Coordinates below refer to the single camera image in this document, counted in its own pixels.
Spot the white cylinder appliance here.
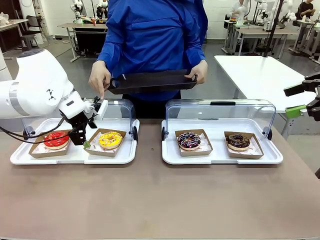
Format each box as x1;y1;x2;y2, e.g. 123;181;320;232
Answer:
0;44;8;74

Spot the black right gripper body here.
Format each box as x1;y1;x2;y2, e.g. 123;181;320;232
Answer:
302;73;320;123

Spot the clear plastic display lid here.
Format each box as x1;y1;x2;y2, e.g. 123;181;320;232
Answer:
21;98;139;145
161;98;277;141

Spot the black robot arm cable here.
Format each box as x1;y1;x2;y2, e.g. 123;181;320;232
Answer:
0;116;76;145

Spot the white side table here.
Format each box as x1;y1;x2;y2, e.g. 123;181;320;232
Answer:
213;54;320;137

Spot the chocolate donut with coloured sprinkles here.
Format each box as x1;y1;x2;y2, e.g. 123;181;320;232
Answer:
176;131;202;152

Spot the dark chocolate donut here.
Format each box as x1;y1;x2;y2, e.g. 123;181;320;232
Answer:
225;132;251;152

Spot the black serving tray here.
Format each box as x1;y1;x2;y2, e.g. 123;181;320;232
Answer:
107;69;199;96

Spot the chocolate sprinkled donut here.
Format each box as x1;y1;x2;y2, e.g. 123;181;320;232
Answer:
174;128;214;158

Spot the chocolate glazed donut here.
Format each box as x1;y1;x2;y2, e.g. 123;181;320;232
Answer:
223;130;265;160

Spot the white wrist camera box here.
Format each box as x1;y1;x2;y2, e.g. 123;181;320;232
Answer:
86;96;109;130

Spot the black stand pole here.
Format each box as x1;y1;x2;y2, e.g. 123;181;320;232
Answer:
262;0;283;58

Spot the yellow glazed sprinkle donut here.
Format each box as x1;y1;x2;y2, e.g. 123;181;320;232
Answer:
98;130;124;150

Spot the red glazed donut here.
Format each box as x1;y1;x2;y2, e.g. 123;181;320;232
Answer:
28;129;74;159
44;130;71;151

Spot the background person in white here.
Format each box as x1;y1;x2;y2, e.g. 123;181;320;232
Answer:
226;0;248;21

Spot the brown background table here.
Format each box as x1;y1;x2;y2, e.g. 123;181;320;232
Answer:
56;22;109;63

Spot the person's left hand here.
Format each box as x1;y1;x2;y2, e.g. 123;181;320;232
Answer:
184;60;209;87

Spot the person in blue jacket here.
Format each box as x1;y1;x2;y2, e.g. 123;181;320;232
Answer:
96;0;210;120

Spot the background person in black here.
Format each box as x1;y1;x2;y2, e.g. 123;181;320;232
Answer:
292;1;317;28

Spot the person's right hand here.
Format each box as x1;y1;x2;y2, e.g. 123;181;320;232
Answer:
88;60;112;101

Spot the grey background work table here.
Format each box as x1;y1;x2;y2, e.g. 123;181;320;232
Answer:
223;19;293;56

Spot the white plastic display tray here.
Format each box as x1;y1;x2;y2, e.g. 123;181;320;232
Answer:
160;117;284;166
9;117;141;166

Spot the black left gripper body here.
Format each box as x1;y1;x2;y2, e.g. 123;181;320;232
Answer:
61;111;93;133

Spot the black office chair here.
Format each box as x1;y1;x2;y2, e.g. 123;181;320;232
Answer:
19;15;43;55

